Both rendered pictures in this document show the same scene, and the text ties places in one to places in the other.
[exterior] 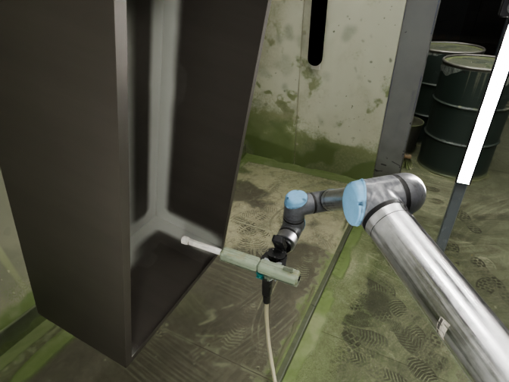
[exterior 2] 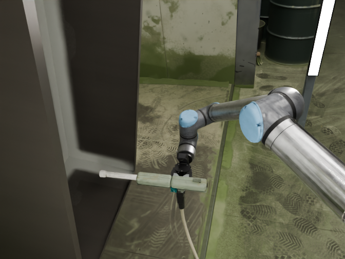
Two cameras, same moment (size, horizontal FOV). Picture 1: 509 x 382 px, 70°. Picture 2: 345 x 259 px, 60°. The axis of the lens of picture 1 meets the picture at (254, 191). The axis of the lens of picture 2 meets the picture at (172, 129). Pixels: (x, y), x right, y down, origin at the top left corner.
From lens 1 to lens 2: 0.16 m
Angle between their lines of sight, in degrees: 10
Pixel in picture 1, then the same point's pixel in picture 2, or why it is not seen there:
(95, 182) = (31, 167)
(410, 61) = not seen: outside the picture
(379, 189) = (271, 109)
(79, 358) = not seen: outside the picture
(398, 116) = (247, 24)
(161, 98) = (53, 55)
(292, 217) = (188, 133)
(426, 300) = (330, 198)
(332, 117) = (193, 34)
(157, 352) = not seen: outside the picture
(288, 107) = (155, 30)
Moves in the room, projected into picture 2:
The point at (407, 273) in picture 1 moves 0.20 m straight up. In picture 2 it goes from (310, 178) to (328, 115)
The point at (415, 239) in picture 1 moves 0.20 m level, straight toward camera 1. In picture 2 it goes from (311, 149) to (317, 211)
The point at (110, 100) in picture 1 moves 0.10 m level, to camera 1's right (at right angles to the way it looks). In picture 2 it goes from (35, 97) to (96, 85)
